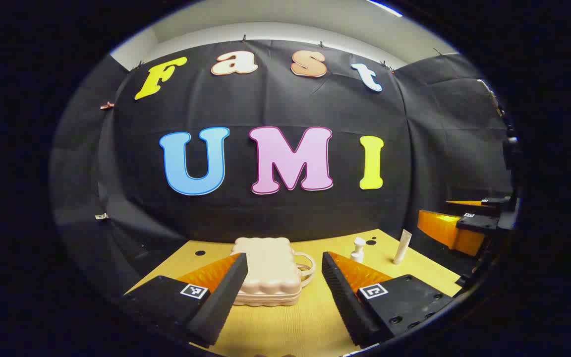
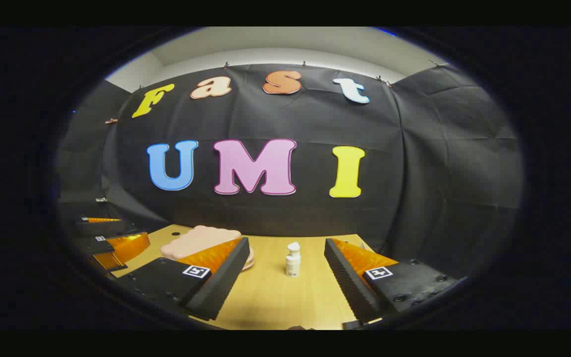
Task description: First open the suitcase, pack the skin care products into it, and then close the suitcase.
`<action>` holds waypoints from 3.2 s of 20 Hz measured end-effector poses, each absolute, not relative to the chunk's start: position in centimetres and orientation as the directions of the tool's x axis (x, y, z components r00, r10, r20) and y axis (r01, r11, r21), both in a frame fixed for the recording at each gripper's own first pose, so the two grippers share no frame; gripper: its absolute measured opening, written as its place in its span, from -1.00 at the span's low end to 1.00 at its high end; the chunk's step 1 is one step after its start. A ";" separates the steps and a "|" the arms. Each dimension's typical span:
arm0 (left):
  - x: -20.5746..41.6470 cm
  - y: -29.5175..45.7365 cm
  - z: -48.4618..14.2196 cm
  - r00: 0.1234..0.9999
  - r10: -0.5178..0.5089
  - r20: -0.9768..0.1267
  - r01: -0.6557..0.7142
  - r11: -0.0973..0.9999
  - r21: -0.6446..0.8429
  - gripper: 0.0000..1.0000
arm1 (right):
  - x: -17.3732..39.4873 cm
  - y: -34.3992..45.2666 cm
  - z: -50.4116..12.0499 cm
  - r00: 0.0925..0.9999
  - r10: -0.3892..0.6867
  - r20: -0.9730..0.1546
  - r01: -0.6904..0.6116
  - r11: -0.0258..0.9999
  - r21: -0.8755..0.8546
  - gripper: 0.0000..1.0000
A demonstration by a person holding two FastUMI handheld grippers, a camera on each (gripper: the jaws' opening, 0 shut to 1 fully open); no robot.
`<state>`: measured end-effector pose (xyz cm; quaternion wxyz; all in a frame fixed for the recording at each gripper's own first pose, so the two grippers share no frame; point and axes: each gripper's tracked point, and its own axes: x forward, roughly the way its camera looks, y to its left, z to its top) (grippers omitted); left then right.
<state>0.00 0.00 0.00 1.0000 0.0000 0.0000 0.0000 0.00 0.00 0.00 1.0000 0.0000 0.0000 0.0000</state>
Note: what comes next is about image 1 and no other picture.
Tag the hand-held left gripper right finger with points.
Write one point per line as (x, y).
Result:
(345, 297)

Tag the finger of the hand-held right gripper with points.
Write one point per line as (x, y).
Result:
(493, 203)
(444, 228)

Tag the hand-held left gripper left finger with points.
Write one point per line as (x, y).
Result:
(226, 292)

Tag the white squeeze tube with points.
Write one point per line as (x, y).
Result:
(403, 247)

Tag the white pump bottle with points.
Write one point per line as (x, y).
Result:
(358, 252)

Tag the peach hard-shell suitcase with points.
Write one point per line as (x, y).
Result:
(270, 272)

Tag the black backdrop cloth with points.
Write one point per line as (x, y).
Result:
(265, 223)

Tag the small silver clip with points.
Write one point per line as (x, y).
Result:
(101, 216)

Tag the small copper clip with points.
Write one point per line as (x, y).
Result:
(107, 105)

